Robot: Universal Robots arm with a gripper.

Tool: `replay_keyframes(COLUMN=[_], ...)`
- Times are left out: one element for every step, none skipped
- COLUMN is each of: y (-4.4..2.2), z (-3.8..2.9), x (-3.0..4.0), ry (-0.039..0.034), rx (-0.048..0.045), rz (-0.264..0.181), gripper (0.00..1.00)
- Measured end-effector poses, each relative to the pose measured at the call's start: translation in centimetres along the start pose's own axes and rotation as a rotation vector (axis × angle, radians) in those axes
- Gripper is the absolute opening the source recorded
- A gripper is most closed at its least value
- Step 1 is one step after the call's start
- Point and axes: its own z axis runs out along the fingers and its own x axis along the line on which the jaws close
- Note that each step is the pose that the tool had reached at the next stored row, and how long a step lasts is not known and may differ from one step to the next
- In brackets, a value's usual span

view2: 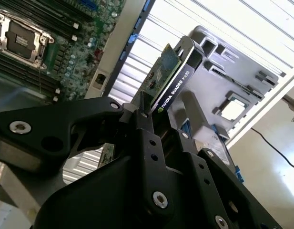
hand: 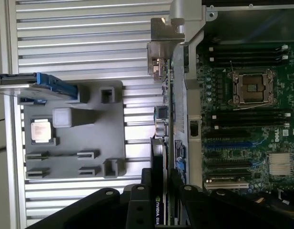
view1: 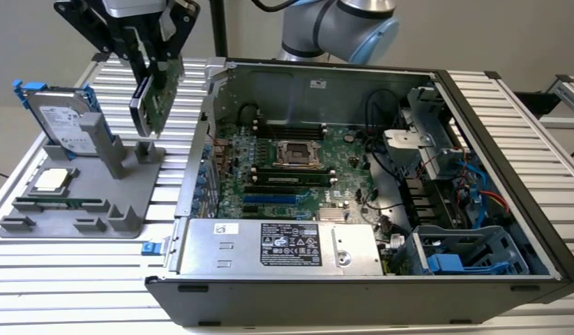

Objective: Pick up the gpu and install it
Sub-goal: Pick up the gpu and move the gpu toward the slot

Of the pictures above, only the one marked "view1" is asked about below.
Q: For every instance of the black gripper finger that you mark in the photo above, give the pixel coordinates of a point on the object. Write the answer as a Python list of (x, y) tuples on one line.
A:
[(82, 21), (187, 24)]

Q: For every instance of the green graphics card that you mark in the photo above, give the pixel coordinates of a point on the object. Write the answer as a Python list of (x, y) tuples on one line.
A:
[(162, 101)]

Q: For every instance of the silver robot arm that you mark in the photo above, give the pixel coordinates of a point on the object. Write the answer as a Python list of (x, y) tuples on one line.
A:
[(324, 28)]

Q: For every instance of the black stand pole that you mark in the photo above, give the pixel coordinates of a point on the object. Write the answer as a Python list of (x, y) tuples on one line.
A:
[(219, 28)]

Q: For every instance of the hard disk in blue carrier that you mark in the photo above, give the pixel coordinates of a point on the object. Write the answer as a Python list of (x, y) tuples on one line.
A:
[(59, 118)]

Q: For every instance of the black RAM slot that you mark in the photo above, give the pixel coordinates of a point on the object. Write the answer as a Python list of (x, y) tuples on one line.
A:
[(291, 124), (291, 133), (291, 128), (291, 171), (291, 137)]

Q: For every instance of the CPU socket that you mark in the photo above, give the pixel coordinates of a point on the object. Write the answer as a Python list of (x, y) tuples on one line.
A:
[(299, 153)]

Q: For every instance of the silver CPU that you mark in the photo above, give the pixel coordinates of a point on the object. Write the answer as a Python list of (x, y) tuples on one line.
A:
[(54, 181)]

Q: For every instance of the grey parts rack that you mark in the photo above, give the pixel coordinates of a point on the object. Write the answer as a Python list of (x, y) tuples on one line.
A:
[(94, 188)]

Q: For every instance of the green RAM stick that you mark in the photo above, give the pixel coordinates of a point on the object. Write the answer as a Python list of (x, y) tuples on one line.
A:
[(59, 202), (291, 179)]

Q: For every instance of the black expansion slot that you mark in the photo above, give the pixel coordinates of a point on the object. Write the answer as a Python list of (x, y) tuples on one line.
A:
[(271, 190)]

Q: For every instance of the green motherboard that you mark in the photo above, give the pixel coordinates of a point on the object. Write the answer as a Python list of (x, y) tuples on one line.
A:
[(343, 164)]

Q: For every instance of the blue expansion slot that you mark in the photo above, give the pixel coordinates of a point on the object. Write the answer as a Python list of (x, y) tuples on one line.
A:
[(271, 199)]

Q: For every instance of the silver metal drive cage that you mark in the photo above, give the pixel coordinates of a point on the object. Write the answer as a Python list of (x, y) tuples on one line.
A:
[(421, 139)]

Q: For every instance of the small silver heatsink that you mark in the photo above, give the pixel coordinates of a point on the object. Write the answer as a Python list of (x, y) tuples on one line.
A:
[(333, 215)]

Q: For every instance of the blue case latch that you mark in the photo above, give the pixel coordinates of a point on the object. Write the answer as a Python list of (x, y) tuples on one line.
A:
[(150, 248)]

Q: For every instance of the silver power supply unit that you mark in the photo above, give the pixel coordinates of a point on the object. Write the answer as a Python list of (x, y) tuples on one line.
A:
[(240, 258)]

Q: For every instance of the black connector block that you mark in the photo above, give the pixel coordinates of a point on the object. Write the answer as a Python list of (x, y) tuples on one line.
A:
[(537, 103)]

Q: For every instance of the dark grey PC case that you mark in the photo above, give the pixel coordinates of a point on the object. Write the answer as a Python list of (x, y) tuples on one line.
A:
[(361, 303)]

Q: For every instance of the blue-grey disk bay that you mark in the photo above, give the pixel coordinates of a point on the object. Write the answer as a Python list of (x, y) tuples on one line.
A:
[(501, 240)]

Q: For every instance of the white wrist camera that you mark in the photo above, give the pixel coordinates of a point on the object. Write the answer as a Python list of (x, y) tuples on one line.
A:
[(134, 7)]

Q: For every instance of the aluminium frame table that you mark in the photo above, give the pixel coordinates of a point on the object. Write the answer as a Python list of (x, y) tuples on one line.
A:
[(568, 87)]

